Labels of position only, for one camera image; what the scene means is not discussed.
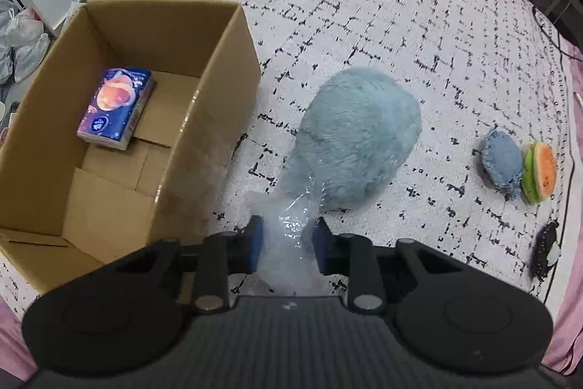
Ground small blue denim puff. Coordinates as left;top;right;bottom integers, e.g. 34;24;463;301
474;127;524;202

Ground pink bedsheet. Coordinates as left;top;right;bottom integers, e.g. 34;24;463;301
0;38;583;381

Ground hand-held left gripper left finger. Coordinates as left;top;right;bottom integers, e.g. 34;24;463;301
109;215;264;312

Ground brown cardboard box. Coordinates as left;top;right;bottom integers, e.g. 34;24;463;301
0;0;262;296

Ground burger plush toy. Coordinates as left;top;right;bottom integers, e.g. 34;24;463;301
521;143;559;205

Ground purple printed tissue pack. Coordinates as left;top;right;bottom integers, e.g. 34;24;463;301
77;67;157;151

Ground grey plastic bag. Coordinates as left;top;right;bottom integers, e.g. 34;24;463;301
0;0;45;49

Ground black cable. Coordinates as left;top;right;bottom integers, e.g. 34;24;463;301
532;4;583;62

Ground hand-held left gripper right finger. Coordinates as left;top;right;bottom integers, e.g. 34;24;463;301
312;217;463;311

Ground white black-patterned bedspread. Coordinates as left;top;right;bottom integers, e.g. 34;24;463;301
0;0;575;317

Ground fluffy blue plush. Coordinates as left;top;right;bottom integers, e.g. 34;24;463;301
241;67;422;296

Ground white plastic bag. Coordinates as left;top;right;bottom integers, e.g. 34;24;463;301
13;32;51;83

